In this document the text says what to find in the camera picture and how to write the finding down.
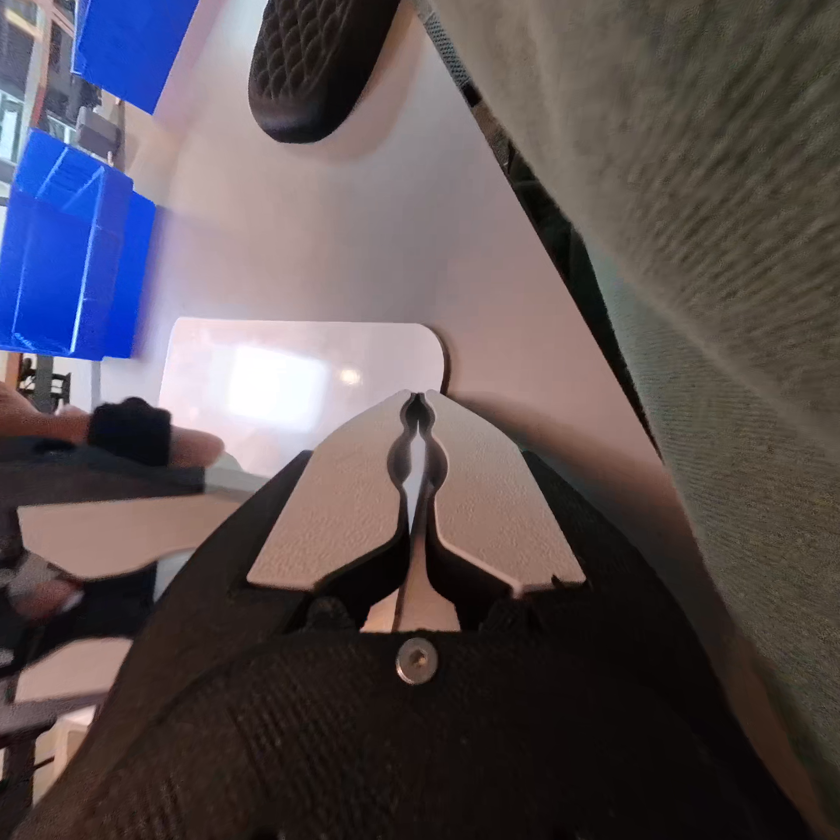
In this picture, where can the grey mesh chair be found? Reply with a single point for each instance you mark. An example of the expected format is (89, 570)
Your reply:
(453, 46)

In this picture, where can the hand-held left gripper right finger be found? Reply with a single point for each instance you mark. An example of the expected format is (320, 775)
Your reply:
(505, 518)

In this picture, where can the white whiteboard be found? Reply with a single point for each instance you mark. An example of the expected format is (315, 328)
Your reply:
(295, 367)

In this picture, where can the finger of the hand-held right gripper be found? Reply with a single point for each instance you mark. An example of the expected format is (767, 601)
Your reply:
(118, 531)
(72, 669)

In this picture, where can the blue plastic bin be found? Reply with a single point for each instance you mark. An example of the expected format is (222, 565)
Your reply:
(131, 46)
(65, 262)

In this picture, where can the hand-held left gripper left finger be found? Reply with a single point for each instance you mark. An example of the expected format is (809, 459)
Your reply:
(328, 518)

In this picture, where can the black honeycomb pad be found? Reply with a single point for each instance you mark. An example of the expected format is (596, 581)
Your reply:
(315, 65)

